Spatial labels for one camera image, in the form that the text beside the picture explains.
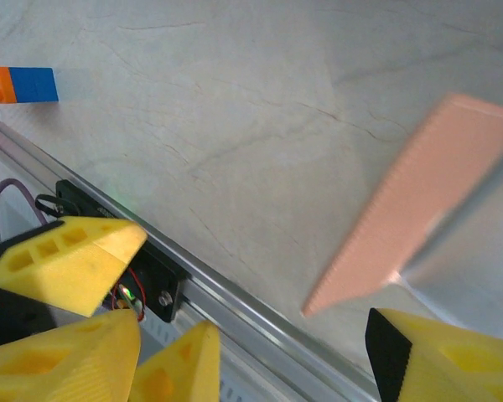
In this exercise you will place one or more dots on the orange blue toy brick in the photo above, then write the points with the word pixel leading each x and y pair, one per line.
pixel 29 86

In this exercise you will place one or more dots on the long aluminium mounting rail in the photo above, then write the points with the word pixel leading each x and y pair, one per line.
pixel 243 310

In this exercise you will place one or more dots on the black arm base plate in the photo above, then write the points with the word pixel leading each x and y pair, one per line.
pixel 163 276

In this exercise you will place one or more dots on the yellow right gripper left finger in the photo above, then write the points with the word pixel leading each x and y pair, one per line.
pixel 58 364

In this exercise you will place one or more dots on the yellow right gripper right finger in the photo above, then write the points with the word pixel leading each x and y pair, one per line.
pixel 444 364

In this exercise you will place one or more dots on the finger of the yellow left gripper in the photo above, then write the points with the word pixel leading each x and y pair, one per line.
pixel 180 368
pixel 67 268

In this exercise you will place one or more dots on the pink card holder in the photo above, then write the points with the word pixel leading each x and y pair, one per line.
pixel 423 188

